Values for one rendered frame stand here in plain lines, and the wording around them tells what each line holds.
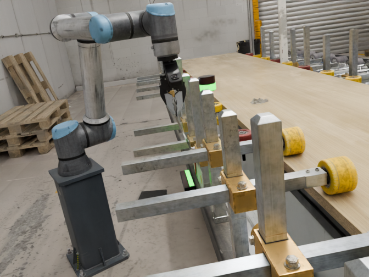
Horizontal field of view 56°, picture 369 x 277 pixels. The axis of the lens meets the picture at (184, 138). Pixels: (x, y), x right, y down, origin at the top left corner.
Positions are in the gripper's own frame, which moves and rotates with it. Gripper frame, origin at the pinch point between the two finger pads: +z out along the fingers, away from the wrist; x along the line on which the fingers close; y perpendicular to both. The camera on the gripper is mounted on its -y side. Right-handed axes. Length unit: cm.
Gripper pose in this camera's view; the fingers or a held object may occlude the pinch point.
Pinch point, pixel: (175, 113)
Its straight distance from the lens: 123.0
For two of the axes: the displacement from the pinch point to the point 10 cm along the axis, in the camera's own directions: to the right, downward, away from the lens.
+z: 1.3, 9.4, 3.2
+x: -9.8, 1.7, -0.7
